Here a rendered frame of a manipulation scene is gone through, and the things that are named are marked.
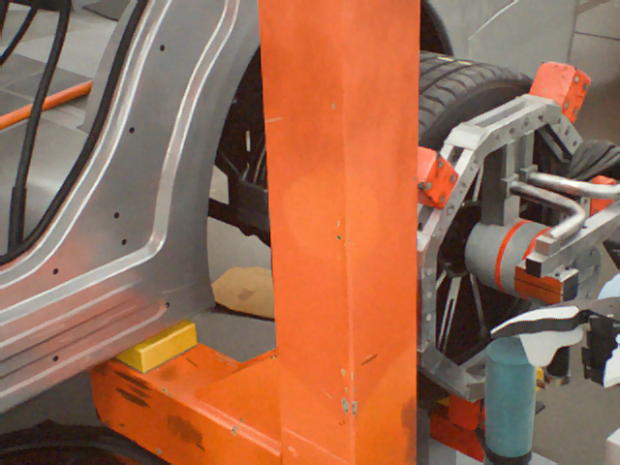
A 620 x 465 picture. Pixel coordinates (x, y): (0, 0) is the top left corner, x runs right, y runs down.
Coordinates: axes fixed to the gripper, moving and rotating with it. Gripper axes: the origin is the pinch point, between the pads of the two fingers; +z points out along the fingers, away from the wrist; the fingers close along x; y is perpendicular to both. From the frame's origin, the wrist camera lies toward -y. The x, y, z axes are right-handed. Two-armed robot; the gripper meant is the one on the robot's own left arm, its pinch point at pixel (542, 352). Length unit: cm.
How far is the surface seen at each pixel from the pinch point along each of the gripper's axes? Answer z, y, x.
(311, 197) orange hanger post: -11, -1, 58
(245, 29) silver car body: -31, -17, 107
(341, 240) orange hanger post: -12, 5, 53
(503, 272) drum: -59, 29, 73
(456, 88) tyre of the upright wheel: -57, -4, 81
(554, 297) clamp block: -51, 25, 52
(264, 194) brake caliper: -39, 19, 122
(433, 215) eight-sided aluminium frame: -43, 13, 71
